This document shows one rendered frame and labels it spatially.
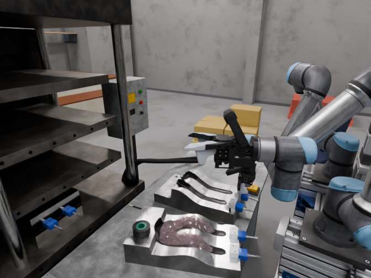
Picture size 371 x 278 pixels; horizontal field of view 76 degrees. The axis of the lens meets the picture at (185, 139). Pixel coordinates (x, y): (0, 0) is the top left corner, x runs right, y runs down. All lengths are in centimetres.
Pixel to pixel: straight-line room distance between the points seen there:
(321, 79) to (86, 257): 132
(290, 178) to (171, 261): 65
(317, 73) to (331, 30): 607
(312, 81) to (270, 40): 628
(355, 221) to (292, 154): 31
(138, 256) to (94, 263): 21
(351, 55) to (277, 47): 175
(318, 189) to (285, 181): 81
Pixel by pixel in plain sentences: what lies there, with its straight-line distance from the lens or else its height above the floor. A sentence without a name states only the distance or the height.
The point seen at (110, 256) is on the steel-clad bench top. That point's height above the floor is 80.
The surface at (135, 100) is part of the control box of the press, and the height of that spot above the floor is 132.
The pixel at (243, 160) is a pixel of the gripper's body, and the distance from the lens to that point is 68.
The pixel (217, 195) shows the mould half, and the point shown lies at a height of 89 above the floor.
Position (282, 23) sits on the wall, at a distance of 742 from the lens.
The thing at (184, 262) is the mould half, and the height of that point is 85.
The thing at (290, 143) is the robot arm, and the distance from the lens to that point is 68.
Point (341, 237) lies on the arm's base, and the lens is 105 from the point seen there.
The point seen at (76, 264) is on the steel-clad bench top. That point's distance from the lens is 128.
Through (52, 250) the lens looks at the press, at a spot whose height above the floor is 79.
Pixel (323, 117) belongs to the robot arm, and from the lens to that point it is 83.
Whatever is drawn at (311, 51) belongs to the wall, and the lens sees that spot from 729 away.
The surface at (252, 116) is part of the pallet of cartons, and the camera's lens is 413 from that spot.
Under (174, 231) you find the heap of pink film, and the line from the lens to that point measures 118.
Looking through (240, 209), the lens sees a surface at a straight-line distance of 134.
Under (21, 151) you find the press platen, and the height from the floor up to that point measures 128.
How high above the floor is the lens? 171
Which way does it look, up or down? 22 degrees down
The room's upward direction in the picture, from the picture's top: straight up
